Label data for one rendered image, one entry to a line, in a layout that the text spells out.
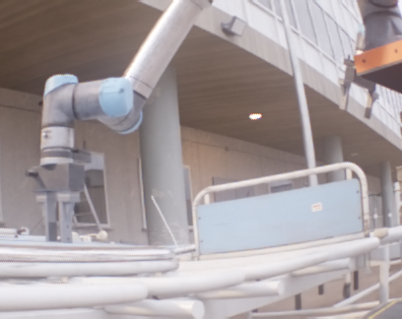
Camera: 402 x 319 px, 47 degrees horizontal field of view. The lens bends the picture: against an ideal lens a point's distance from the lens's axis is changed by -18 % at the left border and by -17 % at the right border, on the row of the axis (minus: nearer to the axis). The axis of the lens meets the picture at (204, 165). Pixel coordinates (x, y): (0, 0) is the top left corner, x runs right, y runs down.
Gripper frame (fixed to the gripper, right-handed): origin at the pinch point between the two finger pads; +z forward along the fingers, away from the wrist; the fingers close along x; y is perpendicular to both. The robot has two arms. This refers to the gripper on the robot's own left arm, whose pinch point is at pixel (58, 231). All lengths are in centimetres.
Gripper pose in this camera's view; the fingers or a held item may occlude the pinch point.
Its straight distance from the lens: 103.4
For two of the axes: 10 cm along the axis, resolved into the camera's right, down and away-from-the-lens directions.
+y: -5.3, -0.8, -8.4
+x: 8.5, -0.8, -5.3
